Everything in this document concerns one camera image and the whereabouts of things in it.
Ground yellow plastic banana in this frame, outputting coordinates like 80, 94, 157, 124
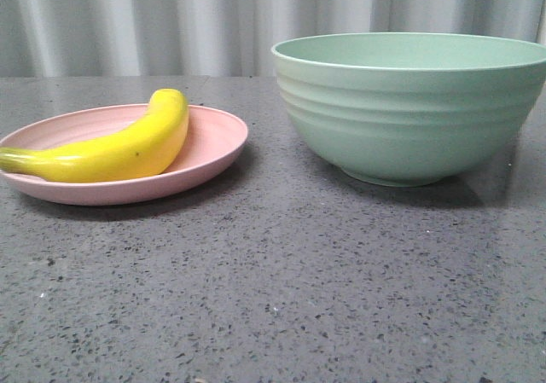
1, 89, 189, 183

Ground pink plate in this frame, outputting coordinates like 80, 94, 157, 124
1, 104, 248, 206

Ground green ribbed bowl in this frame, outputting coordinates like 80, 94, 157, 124
272, 32, 545, 187

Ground white curtain backdrop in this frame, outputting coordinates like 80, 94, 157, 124
1, 0, 545, 77

